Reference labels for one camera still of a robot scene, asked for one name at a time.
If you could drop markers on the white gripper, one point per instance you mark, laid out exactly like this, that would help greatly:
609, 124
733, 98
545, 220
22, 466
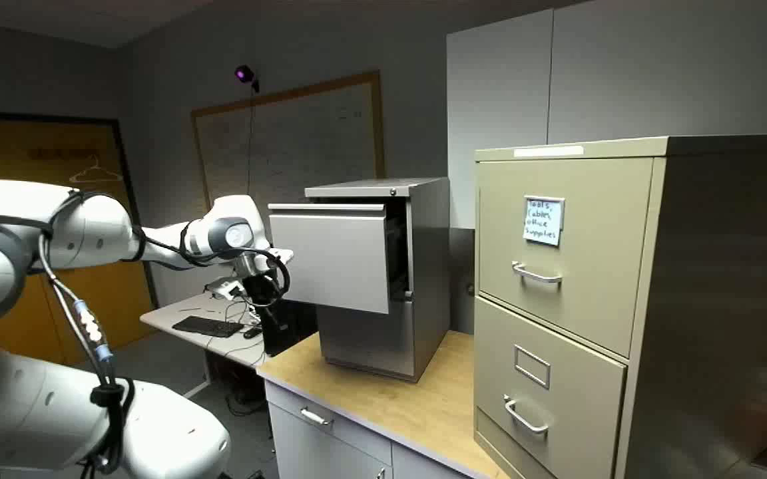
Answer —
246, 268

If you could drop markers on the grey metal cabinet drawer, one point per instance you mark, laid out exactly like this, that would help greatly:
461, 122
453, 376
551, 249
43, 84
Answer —
331, 256

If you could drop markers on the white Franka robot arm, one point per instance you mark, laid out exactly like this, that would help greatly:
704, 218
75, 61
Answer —
19, 417

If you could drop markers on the beige drawer with paper label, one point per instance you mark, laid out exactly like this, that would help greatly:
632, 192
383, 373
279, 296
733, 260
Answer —
579, 301

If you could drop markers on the black computer tower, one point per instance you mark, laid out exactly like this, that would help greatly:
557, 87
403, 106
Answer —
292, 327

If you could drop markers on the white desk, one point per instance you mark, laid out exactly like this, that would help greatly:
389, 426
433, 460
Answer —
224, 343

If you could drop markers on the wood framed whiteboard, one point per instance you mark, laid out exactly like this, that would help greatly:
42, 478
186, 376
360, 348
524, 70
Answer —
314, 142

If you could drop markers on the small grey filing cabinet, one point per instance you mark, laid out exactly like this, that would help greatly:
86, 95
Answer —
425, 275

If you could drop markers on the grey cabinet with wooden top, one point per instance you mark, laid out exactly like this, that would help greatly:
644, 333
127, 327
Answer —
385, 417

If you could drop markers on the yellow door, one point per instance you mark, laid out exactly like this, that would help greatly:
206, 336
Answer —
39, 150

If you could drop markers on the white handwritten paper label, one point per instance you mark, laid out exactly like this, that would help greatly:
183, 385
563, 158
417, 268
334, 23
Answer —
545, 220

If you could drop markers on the beige metal filing cabinet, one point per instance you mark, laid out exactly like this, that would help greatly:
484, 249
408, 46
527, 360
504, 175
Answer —
713, 311

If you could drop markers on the camera with purple light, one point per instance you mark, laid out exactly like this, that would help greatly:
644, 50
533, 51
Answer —
246, 77

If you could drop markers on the beige drawer with empty label frame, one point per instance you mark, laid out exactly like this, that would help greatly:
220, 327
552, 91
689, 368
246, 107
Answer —
571, 417

